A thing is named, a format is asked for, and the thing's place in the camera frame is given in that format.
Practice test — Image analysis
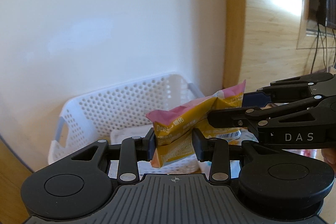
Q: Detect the white perforated plastic basket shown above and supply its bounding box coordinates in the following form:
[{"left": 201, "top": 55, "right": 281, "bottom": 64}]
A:
[{"left": 48, "top": 73, "right": 203, "bottom": 164}]

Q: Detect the pink floral tissue pack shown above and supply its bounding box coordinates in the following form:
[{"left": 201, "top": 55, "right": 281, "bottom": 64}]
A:
[{"left": 299, "top": 149, "right": 317, "bottom": 159}]

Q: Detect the yellow wipes pack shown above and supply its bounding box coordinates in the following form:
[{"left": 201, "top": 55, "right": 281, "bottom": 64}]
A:
[{"left": 146, "top": 81, "right": 246, "bottom": 168}]

